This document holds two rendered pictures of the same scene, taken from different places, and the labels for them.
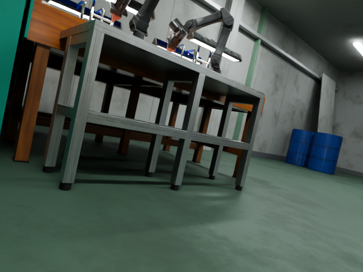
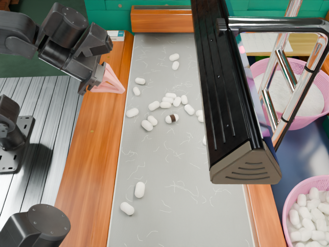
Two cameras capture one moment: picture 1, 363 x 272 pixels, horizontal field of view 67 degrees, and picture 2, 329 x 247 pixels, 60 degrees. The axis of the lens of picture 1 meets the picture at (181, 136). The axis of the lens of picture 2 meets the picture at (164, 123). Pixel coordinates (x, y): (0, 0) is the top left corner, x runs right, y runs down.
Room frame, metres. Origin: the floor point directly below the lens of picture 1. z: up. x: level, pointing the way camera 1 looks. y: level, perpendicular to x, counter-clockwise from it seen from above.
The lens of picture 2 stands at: (2.04, 0.20, 1.34)
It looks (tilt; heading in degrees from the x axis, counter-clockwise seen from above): 50 degrees down; 128
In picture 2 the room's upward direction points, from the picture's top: straight up
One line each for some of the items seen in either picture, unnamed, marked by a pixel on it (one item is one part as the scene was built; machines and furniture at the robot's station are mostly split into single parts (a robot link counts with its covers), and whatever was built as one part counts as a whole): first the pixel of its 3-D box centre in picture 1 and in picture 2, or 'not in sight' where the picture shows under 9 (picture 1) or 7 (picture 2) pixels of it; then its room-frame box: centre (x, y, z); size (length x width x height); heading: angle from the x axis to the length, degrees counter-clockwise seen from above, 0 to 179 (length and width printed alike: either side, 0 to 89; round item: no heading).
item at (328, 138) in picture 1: (311, 150); not in sight; (6.24, -2.98, 0.42); 1.16 x 0.70 x 0.84; 42
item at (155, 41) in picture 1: (179, 52); not in sight; (2.86, 0.21, 1.08); 0.62 x 0.08 x 0.07; 128
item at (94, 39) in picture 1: (172, 128); not in sight; (1.55, 0.06, 0.31); 1.20 x 0.29 x 0.63; 132
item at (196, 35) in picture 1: (216, 47); not in sight; (2.42, -0.13, 1.08); 0.62 x 0.08 x 0.07; 128
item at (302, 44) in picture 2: not in sight; (272, 41); (1.80, 1.11, 0.77); 0.33 x 0.15 x 0.01; 38
